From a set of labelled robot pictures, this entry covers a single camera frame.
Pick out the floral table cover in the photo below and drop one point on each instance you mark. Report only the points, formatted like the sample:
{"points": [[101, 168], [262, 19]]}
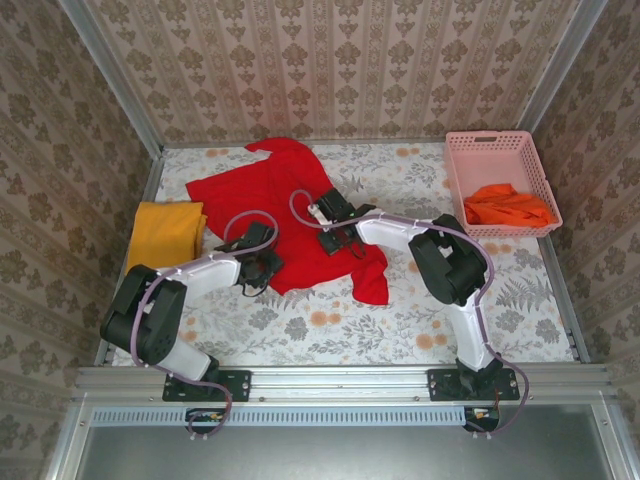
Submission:
{"points": [[300, 330]]}

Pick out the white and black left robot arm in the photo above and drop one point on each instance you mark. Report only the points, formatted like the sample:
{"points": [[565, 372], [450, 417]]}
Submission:
{"points": [[200, 272]]}

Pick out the aluminium frame post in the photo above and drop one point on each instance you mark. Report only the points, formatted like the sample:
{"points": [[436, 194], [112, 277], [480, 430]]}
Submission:
{"points": [[555, 85], [110, 75]]}

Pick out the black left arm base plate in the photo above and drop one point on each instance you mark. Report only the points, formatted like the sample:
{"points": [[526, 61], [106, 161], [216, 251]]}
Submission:
{"points": [[240, 385]]}

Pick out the black connector box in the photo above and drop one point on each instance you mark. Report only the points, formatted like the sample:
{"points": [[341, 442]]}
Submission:
{"points": [[205, 417], [482, 417]]}

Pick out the aluminium mounting rail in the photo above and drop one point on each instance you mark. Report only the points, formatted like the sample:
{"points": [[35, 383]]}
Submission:
{"points": [[340, 382]]}

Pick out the folded yellow t-shirt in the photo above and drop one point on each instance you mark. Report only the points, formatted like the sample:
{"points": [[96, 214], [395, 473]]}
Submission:
{"points": [[155, 235]]}

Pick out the orange t-shirt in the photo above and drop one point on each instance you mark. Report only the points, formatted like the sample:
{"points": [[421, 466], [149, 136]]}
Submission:
{"points": [[500, 210]]}

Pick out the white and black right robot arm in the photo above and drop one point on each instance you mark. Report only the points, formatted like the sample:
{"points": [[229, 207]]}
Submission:
{"points": [[390, 232]]}

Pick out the grey sheet metal panel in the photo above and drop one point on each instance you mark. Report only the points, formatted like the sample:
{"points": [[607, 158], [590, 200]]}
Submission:
{"points": [[340, 455]]}

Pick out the red t-shirt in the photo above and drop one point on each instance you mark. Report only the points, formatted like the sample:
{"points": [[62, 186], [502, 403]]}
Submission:
{"points": [[250, 190]]}

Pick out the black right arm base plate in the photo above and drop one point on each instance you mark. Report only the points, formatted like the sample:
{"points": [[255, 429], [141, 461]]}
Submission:
{"points": [[440, 387]]}

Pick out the pink plastic basket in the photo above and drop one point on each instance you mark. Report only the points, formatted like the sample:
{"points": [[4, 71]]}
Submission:
{"points": [[500, 160]]}

